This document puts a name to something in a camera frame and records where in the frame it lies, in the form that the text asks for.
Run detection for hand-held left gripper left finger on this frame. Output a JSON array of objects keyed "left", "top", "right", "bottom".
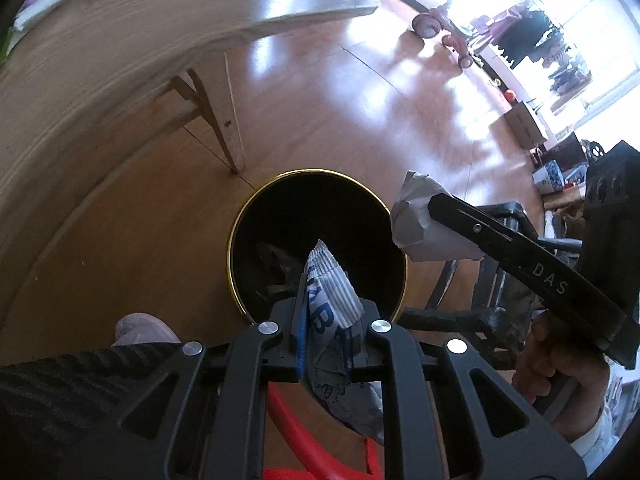
[{"left": 57, "top": 271, "right": 308, "bottom": 480}]

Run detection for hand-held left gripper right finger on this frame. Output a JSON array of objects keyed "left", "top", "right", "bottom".
[{"left": 350, "top": 302, "right": 587, "bottom": 480}]

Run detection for wooden table leg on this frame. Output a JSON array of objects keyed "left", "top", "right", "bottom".
[{"left": 155, "top": 52, "right": 247, "bottom": 176}]

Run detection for pink slipper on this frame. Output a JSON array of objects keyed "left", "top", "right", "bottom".
[{"left": 112, "top": 312, "right": 182, "bottom": 348}]

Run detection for grey paper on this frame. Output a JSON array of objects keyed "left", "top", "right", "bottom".
[{"left": 390, "top": 170, "right": 483, "bottom": 263}]

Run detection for cardboard box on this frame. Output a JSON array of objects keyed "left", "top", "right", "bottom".
[{"left": 502, "top": 100, "right": 551, "bottom": 151}]

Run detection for dark hanging clothes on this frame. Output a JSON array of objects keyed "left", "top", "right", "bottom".
[{"left": 492, "top": 7, "right": 563, "bottom": 68}]

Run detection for person's right forearm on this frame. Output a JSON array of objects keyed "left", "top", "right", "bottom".
[{"left": 570, "top": 400, "right": 623, "bottom": 463}]

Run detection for pink tricycle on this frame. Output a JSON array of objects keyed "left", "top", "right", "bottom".
[{"left": 411, "top": 2, "right": 476, "bottom": 68}]

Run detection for black gold-rimmed trash bin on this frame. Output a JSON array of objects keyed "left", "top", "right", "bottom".
[{"left": 227, "top": 170, "right": 408, "bottom": 326}]

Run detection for blue white box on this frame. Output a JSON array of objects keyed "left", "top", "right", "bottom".
[{"left": 531, "top": 160, "right": 568, "bottom": 193}]

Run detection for person's trouser leg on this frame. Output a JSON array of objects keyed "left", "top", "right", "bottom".
[{"left": 0, "top": 342, "right": 221, "bottom": 480}]

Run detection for black metal chair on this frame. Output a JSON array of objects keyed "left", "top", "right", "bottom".
[{"left": 400, "top": 200, "right": 586, "bottom": 376}]

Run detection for person's right hand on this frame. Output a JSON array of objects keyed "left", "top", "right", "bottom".
[{"left": 511, "top": 310, "right": 612, "bottom": 443}]

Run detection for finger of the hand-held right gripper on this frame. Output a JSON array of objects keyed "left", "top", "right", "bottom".
[
  {"left": 480, "top": 202, "right": 525, "bottom": 235},
  {"left": 427, "top": 193, "right": 523, "bottom": 273}
]

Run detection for red plastic frame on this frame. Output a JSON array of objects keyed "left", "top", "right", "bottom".
[{"left": 262, "top": 380, "right": 381, "bottom": 480}]

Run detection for white tissue packet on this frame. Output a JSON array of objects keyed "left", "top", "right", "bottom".
[{"left": 12, "top": 0, "right": 73, "bottom": 31}]

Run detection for white blue striped packet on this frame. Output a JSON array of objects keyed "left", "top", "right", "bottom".
[{"left": 298, "top": 239, "right": 386, "bottom": 446}]

